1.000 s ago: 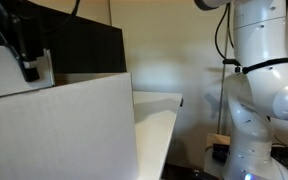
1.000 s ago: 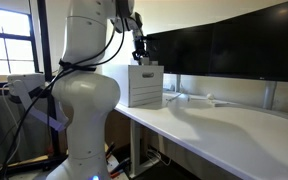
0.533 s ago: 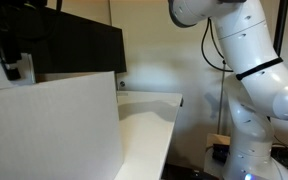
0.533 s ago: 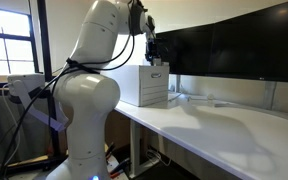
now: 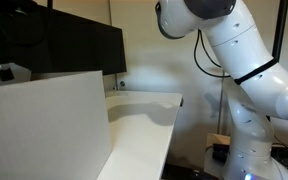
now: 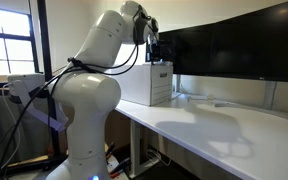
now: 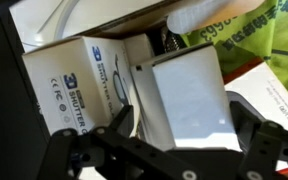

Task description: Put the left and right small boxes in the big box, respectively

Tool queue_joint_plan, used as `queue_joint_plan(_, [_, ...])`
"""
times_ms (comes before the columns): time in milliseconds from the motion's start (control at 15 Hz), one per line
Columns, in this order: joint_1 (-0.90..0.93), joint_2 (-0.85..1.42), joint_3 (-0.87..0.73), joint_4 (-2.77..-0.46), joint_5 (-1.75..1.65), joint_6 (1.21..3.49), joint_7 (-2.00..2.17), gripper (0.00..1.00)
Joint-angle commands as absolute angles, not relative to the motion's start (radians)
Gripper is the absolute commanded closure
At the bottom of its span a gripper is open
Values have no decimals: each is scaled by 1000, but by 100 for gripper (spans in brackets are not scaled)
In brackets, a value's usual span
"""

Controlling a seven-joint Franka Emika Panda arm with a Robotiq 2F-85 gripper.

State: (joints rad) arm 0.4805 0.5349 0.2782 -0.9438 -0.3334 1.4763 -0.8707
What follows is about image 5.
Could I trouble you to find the beige wooden block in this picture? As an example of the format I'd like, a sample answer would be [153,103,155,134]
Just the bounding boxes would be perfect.
[206,133,232,149]

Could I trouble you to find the black box on floor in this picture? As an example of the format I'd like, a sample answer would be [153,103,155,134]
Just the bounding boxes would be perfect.
[211,143,232,163]

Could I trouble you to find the black floor plate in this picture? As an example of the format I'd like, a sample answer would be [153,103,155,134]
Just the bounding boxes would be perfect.
[161,162,220,180]

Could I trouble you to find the black floor cables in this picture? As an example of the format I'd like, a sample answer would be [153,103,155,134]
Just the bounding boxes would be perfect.
[271,134,288,169]

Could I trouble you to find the big white cardboard box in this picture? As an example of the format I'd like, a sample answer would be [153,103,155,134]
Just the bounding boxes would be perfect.
[0,70,114,180]

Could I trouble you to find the large black monitor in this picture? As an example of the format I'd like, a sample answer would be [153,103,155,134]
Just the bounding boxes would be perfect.
[50,8,128,76]

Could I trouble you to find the grey stand pole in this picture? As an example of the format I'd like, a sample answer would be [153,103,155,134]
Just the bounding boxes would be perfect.
[216,69,226,135]

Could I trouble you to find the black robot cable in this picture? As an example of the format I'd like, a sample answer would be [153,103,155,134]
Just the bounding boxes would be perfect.
[193,29,279,86]

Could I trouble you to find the smaller black monitor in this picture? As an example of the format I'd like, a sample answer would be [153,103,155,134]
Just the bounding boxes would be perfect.
[0,0,55,74]

